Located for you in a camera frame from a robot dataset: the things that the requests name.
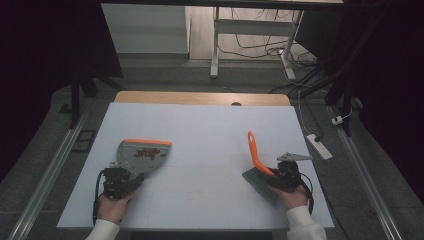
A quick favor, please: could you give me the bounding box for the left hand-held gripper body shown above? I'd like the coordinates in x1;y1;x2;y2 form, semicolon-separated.
101;161;135;201

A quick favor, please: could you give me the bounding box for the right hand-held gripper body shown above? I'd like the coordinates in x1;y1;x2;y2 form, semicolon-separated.
275;152;314;193

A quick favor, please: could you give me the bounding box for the grey dustpan with orange edge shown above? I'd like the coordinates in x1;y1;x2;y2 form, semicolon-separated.
116;137;174;177

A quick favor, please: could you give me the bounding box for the pile of red crumbs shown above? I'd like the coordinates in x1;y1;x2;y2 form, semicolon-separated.
133;148;162;161

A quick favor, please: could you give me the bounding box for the grey brush with orange handle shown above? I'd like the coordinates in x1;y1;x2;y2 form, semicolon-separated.
241;130;280;207

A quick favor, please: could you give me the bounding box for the person's right hand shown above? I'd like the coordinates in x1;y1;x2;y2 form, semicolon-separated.
269;185;310;211

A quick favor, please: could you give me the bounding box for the person's left hand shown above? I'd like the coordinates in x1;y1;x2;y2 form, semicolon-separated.
96;191;138;225

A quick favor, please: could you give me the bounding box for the white power strip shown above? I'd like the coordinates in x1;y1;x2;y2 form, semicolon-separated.
306;133;334;161

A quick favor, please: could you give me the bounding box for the white foam board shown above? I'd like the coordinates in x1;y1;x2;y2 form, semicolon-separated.
56;102;335;232

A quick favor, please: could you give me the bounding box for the black metal stand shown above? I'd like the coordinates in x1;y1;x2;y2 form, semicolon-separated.
289;0;384;138
57;59;127;130

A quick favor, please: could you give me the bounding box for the wooden table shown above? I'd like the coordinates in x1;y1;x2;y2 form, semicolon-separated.
113;90;292;107

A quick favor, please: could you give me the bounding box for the dark curtain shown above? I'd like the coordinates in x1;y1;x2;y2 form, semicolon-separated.
0;0;124;183
343;0;424;194

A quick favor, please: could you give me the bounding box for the white cabinet panel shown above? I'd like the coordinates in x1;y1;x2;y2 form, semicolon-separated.
101;3;192;55

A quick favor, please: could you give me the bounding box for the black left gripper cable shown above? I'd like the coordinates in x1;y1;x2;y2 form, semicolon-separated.
91;169;107;226

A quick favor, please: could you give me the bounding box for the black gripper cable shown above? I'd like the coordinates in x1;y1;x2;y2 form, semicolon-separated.
91;169;107;226
298;172;315;215

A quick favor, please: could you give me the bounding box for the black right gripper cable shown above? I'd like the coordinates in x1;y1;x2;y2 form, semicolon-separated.
298;172;315;215

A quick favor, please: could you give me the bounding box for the white power strip cable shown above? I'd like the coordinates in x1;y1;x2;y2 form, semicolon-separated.
297;89;313;136

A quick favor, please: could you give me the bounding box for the aluminium floor rail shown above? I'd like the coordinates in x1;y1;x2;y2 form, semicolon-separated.
7;111;90;240
327;105;405;240

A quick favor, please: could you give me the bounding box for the tangle of black floor cables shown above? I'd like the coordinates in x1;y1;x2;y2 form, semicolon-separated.
218;8;321;95

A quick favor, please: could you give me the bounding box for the white desk frame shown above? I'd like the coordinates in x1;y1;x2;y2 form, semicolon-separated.
209;6;305;81

